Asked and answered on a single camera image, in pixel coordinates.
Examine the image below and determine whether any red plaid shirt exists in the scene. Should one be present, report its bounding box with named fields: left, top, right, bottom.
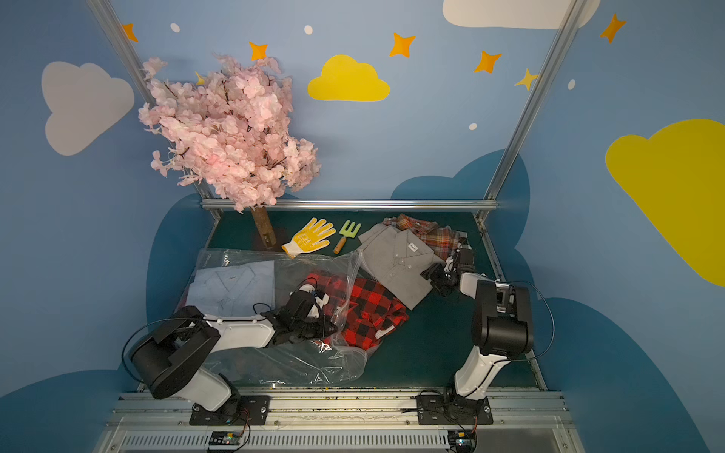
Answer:
left=383, top=214, right=468, bottom=260

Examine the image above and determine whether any grey button shirt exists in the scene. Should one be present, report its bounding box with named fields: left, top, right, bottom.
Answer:
left=358, top=224, right=444, bottom=310

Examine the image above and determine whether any red black checkered cloth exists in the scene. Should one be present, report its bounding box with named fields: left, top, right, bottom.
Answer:
left=305, top=271, right=409, bottom=351

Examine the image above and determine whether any clear plastic vacuum bag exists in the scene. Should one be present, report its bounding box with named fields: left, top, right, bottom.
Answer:
left=190, top=248, right=367, bottom=387

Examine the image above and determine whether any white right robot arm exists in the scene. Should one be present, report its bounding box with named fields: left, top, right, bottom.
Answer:
left=421, top=245, right=534, bottom=401

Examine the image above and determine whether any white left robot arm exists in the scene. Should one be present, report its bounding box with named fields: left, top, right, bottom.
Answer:
left=122, top=284, right=337, bottom=425

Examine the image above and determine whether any light blue shirt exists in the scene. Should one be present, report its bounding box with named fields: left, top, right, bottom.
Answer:
left=186, top=260, right=276, bottom=317

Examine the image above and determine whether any yellow work glove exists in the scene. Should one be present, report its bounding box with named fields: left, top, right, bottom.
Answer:
left=281, top=218, right=337, bottom=259

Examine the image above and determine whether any green garden hand fork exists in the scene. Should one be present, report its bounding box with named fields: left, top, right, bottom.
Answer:
left=333, top=220, right=361, bottom=255

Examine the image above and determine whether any left green circuit board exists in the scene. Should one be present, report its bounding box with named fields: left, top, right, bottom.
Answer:
left=209, top=431, right=242, bottom=447

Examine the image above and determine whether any green circuit board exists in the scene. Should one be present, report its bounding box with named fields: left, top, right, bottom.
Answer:
left=447, top=430, right=476, bottom=453
left=209, top=431, right=242, bottom=447

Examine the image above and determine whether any right green circuit board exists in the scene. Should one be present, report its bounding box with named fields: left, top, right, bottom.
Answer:
left=447, top=430, right=476, bottom=453

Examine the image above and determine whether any pink artificial blossom tree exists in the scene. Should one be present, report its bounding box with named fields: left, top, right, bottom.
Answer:
left=139, top=56, right=321, bottom=213

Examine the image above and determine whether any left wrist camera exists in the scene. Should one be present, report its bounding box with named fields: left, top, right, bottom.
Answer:
left=299, top=284, right=330, bottom=313

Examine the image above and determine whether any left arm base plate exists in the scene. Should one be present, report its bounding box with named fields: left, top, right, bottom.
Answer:
left=189, top=394, right=271, bottom=427

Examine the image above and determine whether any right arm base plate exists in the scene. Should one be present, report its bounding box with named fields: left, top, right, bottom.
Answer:
left=415, top=393, right=494, bottom=426

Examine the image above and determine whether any aluminium frame back bar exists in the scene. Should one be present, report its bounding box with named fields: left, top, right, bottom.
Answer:
left=201, top=197, right=500, bottom=211

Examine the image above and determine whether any aluminium mounting rail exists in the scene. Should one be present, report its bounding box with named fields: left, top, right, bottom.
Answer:
left=95, top=388, right=585, bottom=452

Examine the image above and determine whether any right aluminium frame post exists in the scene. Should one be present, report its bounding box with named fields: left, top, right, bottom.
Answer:
left=481, top=0, right=587, bottom=211

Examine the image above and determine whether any aluminium frame post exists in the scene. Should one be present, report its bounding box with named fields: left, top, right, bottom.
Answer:
left=87, top=0, right=214, bottom=200
left=481, top=0, right=587, bottom=211

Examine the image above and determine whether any left aluminium frame post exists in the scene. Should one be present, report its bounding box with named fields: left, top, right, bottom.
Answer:
left=87, top=0, right=214, bottom=200

